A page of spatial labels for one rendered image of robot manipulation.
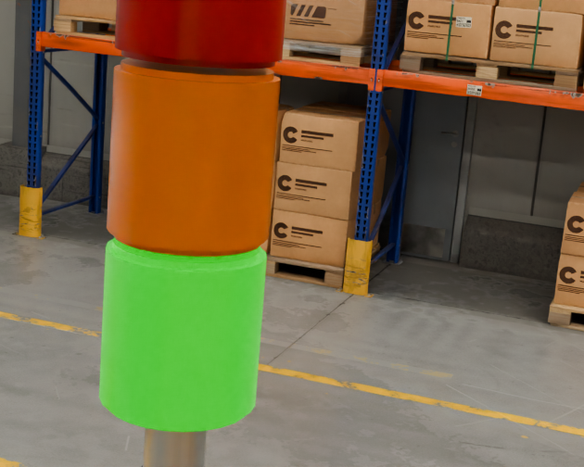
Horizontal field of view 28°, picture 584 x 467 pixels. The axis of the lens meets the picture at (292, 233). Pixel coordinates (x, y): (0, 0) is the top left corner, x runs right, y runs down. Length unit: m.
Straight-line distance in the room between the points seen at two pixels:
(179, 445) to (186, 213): 0.08
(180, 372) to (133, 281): 0.03
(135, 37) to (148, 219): 0.05
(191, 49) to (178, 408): 0.11
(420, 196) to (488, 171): 0.59
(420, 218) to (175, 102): 9.21
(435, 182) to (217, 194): 9.12
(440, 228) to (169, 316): 9.17
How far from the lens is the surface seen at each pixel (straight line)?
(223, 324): 0.35
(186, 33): 0.33
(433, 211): 9.49
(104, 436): 5.73
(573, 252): 8.09
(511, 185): 9.40
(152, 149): 0.33
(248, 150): 0.34
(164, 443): 0.37
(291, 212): 8.51
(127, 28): 0.34
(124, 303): 0.35
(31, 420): 5.91
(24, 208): 9.36
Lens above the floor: 2.30
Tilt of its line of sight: 13 degrees down
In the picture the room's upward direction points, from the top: 5 degrees clockwise
